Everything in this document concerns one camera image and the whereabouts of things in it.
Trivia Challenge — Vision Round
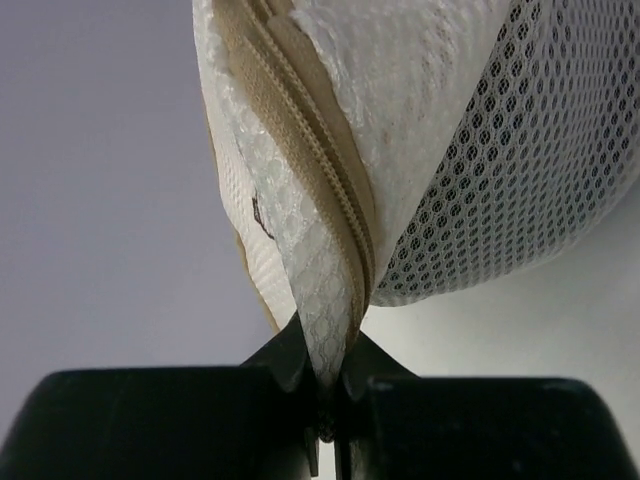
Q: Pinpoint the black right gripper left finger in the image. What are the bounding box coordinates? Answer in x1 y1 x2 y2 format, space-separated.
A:
1 318 319 480

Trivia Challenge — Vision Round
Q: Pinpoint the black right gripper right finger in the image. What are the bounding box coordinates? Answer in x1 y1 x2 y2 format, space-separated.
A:
335 334 639 480

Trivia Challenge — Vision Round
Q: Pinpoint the white mesh laundry bag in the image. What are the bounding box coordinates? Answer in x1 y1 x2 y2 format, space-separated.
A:
191 0 640 386

